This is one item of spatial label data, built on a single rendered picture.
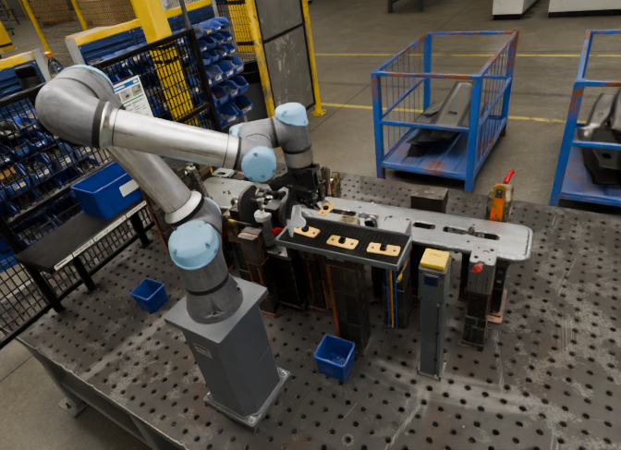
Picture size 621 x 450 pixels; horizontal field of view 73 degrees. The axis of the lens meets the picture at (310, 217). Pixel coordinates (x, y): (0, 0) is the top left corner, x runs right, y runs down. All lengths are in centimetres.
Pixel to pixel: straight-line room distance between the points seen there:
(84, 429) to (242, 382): 146
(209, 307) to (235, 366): 20
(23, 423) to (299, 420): 179
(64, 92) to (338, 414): 109
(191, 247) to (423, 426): 82
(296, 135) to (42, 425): 216
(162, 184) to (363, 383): 85
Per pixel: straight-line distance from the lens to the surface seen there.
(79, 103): 94
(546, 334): 163
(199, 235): 105
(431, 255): 114
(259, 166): 91
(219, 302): 111
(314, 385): 145
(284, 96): 472
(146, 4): 237
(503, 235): 149
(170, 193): 111
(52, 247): 190
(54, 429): 272
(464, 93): 407
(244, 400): 135
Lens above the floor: 189
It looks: 34 degrees down
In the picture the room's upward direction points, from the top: 10 degrees counter-clockwise
